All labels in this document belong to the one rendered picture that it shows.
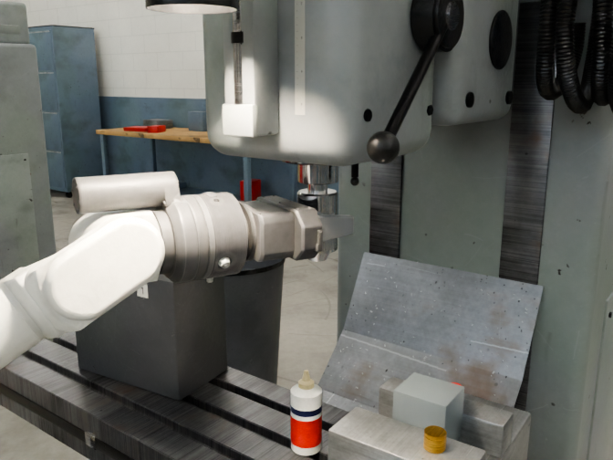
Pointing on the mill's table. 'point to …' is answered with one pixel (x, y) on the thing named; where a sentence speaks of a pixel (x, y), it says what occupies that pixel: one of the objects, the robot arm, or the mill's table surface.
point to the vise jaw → (388, 441)
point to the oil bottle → (306, 416)
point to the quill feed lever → (444, 32)
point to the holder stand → (161, 338)
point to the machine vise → (480, 424)
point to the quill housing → (329, 82)
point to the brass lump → (434, 439)
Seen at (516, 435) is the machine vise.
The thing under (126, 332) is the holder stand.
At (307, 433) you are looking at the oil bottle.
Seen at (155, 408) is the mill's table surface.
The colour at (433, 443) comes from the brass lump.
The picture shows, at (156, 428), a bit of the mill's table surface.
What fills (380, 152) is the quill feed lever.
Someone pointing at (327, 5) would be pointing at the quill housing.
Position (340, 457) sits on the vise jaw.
